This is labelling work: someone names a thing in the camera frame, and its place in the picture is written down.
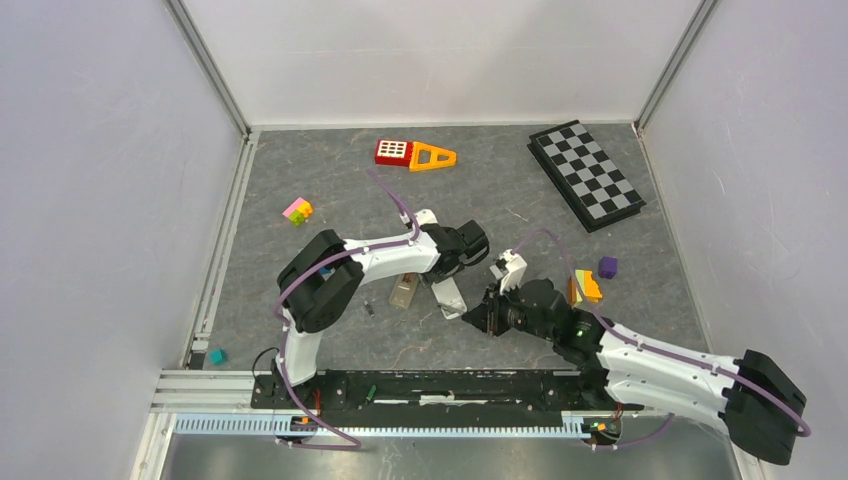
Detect pink yellow green blocks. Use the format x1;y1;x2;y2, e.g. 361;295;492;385
282;197;314;226

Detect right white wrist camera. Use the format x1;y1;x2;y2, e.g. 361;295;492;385
489;250;527;295

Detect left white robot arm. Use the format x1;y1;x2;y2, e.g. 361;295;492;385
272;210;490;408

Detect black grey chessboard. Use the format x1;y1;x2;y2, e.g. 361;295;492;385
527;120;646;233

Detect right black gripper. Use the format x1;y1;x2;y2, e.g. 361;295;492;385
463;278;555;342

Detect orange triangular toy block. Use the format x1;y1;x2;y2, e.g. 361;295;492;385
408;142;458;172

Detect white slotted cable duct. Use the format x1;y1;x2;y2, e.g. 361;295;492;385
173;413;590;440

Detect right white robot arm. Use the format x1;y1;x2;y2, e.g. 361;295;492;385
462;279;811;466

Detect red white window block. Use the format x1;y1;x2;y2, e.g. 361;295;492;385
374;139;414;168

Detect purple cube block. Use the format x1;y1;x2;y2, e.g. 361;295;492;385
598;256;618;279

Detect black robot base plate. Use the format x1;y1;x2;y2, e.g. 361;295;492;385
251;370;643;428

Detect white remote control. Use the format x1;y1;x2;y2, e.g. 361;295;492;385
431;278;468;320

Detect small teal cube block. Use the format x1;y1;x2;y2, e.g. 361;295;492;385
207;349;228;366

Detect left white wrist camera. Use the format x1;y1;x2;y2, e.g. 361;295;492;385
399;209;438;229

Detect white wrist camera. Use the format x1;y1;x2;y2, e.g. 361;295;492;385
489;250;527;295
399;209;438;229

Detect orange yellow block stack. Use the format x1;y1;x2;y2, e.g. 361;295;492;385
566;269;603;307

